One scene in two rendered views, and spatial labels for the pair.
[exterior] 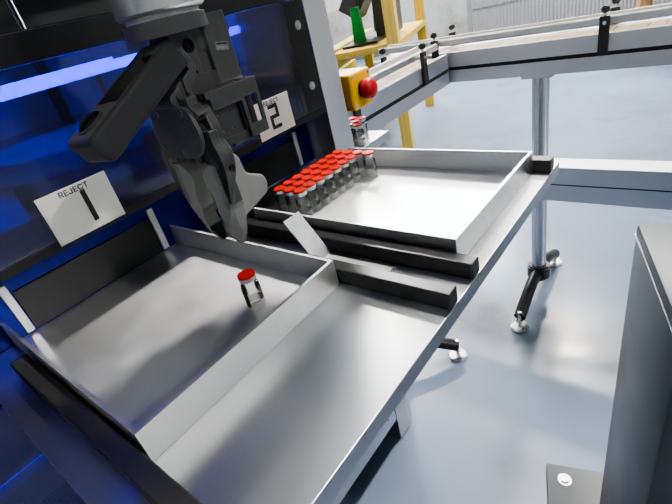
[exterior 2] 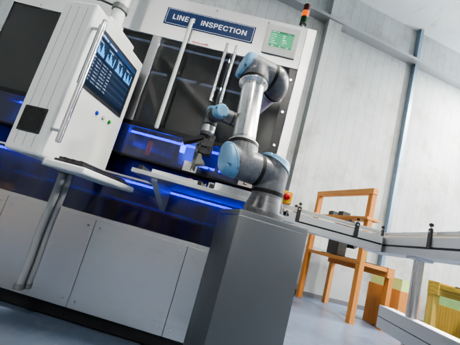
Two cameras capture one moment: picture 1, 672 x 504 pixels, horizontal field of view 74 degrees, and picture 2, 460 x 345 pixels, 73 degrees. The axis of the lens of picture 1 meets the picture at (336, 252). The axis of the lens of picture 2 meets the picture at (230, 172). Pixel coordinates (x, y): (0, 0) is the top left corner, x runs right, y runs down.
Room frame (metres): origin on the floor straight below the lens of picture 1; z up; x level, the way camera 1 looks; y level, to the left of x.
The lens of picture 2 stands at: (-0.48, -1.25, 0.71)
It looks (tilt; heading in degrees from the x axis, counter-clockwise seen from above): 11 degrees up; 49
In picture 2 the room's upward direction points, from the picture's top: 16 degrees clockwise
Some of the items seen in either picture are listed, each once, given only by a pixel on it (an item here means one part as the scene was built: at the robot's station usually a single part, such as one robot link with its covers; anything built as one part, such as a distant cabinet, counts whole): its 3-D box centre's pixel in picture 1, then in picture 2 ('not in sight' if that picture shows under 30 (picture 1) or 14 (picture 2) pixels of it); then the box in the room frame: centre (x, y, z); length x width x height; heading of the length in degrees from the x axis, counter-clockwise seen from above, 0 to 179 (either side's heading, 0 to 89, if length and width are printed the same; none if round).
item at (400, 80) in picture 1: (373, 90); (324, 223); (1.27, -0.21, 0.92); 0.69 x 0.15 x 0.16; 135
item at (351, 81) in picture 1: (349, 89); (285, 197); (0.97, -0.11, 1.00); 0.08 x 0.07 x 0.07; 45
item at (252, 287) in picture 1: (252, 290); not in sight; (0.44, 0.10, 0.90); 0.02 x 0.02 x 0.04
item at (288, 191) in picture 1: (323, 181); not in sight; (0.72, -0.01, 0.91); 0.18 x 0.02 x 0.05; 135
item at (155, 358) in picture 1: (164, 304); (181, 183); (0.46, 0.22, 0.90); 0.34 x 0.26 x 0.04; 45
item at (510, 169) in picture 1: (389, 191); (241, 197); (0.63, -0.10, 0.90); 0.34 x 0.26 x 0.04; 45
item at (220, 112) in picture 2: not in sight; (221, 113); (0.43, -0.01, 1.28); 0.11 x 0.11 x 0.08; 70
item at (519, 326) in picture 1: (538, 278); not in sight; (1.35, -0.73, 0.07); 0.50 x 0.08 x 0.14; 135
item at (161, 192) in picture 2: not in sight; (159, 196); (0.35, 0.22, 0.80); 0.34 x 0.03 x 0.13; 45
